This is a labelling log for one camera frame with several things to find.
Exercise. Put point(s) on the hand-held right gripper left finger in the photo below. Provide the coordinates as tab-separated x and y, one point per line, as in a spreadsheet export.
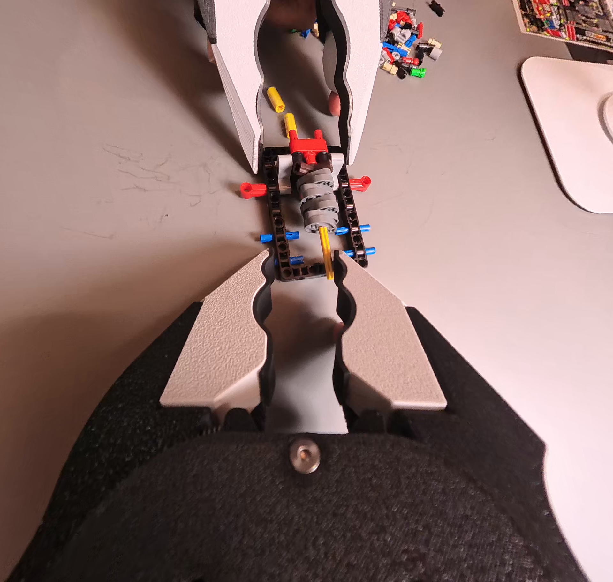
215	352

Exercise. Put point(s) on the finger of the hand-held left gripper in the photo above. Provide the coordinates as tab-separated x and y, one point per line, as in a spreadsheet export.
364	41
237	41

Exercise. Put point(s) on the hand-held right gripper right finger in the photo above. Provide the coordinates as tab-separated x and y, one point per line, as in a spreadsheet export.
388	352

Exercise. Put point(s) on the pile of small lego pieces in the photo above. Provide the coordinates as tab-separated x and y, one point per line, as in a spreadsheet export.
404	41

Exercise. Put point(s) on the yellow lego connector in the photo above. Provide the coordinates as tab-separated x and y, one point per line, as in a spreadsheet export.
275	98
290	125

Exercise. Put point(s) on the black lego frame assembly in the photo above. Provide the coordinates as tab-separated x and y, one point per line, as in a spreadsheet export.
316	194

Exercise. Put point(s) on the black lego pin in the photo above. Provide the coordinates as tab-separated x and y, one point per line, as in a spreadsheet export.
436	7

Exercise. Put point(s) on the lego sticker sheet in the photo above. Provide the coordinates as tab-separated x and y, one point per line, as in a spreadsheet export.
565	3

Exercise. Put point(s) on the person's left hand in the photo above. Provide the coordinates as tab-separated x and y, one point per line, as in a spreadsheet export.
297	12

